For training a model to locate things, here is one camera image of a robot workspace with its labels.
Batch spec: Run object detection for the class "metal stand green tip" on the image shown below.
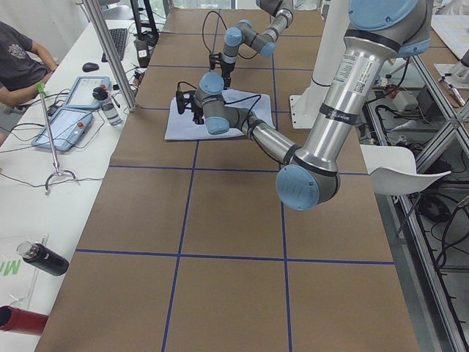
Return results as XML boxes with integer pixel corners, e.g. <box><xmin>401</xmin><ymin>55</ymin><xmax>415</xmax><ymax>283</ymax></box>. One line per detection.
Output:
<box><xmin>36</xmin><ymin>81</ymin><xmax>78</xmax><ymax>196</ymax></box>

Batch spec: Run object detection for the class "seated person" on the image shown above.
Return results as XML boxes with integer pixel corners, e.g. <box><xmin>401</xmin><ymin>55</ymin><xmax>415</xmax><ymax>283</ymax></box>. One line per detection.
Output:
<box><xmin>1</xmin><ymin>22</ymin><xmax>58</xmax><ymax>107</ymax></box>

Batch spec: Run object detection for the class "black thermos bottle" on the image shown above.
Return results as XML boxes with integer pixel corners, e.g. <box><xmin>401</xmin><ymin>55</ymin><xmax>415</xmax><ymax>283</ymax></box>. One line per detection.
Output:
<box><xmin>16</xmin><ymin>241</ymin><xmax>69</xmax><ymax>276</ymax></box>

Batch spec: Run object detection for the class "teach pendant tablet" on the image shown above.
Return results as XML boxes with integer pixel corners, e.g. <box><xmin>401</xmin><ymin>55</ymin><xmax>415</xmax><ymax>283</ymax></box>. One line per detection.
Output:
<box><xmin>48</xmin><ymin>108</ymin><xmax>93</xmax><ymax>152</ymax></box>
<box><xmin>63</xmin><ymin>76</ymin><xmax>111</xmax><ymax>110</ymax></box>

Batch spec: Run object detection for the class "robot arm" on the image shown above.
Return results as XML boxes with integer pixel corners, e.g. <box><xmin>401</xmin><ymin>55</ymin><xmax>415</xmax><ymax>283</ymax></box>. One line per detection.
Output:
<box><xmin>189</xmin><ymin>1</ymin><xmax>432</xmax><ymax>210</ymax></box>
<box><xmin>218</xmin><ymin>0</ymin><xmax>294</xmax><ymax>89</ymax></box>

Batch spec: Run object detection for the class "aluminium frame post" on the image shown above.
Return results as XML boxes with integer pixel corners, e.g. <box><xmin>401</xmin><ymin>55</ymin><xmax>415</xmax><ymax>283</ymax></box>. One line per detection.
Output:
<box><xmin>82</xmin><ymin>0</ymin><xmax>136</xmax><ymax>112</ymax></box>

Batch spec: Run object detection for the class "black keyboard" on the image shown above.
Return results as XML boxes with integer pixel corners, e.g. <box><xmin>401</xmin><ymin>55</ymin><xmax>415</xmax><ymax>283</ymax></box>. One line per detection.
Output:
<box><xmin>108</xmin><ymin>28</ymin><xmax>128</xmax><ymax>61</ymax></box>

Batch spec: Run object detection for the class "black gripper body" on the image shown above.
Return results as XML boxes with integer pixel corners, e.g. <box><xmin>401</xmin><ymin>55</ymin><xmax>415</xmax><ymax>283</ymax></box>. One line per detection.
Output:
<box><xmin>192</xmin><ymin>104</ymin><xmax>204</xmax><ymax>125</ymax></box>
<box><xmin>221</xmin><ymin>64</ymin><xmax>235</xmax><ymax>88</ymax></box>

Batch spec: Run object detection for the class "light blue striped shirt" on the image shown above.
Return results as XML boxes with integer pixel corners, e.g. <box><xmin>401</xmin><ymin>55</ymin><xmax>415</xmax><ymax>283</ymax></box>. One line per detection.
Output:
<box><xmin>164</xmin><ymin>89</ymin><xmax>274</xmax><ymax>141</ymax></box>

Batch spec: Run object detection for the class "red bottle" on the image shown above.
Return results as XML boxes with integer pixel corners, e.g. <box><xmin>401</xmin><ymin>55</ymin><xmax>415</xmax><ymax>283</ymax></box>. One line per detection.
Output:
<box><xmin>1</xmin><ymin>306</ymin><xmax>48</xmax><ymax>336</ymax></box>

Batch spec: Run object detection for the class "black computer mouse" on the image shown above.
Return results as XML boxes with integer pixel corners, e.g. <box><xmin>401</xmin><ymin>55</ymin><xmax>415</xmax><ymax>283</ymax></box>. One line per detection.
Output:
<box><xmin>82</xmin><ymin>62</ymin><xmax>100</xmax><ymax>73</ymax></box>

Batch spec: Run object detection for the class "white plastic chair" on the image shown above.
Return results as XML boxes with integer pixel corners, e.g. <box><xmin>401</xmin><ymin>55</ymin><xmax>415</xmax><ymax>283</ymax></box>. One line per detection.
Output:
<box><xmin>361</xmin><ymin>144</ymin><xmax>451</xmax><ymax>196</ymax></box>

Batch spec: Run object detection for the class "lower teach pendant tablet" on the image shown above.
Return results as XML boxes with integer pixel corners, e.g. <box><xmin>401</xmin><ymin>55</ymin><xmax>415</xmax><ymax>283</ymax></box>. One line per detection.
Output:
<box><xmin>48</xmin><ymin>108</ymin><xmax>93</xmax><ymax>152</ymax></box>

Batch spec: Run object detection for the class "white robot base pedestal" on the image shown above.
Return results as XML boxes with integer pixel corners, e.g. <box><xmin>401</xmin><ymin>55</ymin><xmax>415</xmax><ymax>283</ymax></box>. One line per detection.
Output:
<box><xmin>289</xmin><ymin>0</ymin><xmax>349</xmax><ymax>129</ymax></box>

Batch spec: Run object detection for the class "upper teach pendant tablet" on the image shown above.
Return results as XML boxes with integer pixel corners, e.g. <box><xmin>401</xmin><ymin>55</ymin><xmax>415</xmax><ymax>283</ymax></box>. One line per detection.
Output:
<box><xmin>63</xmin><ymin>76</ymin><xmax>111</xmax><ymax>110</ymax></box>

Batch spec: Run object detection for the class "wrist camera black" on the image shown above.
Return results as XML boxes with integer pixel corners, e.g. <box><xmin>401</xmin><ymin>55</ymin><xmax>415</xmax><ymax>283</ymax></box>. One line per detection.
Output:
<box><xmin>208</xmin><ymin>53</ymin><xmax>222</xmax><ymax>70</ymax></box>
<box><xmin>175</xmin><ymin>90</ymin><xmax>196</xmax><ymax>115</ymax></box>

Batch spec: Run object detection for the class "clear water bottle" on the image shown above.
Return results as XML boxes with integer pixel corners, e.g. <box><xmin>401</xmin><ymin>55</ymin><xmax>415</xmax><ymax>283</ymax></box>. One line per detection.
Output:
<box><xmin>92</xmin><ymin>87</ymin><xmax>122</xmax><ymax>126</ymax></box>

